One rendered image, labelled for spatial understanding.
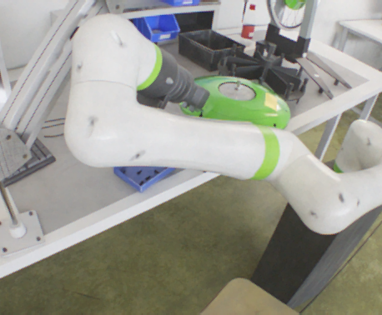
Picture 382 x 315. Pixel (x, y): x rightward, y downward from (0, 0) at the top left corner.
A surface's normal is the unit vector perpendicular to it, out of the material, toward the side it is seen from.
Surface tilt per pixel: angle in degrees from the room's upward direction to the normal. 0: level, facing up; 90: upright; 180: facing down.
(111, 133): 61
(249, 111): 14
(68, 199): 0
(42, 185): 0
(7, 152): 90
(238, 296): 0
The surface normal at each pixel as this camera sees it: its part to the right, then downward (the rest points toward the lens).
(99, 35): 0.08, -0.04
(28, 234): 0.11, -0.77
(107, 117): 0.38, -0.19
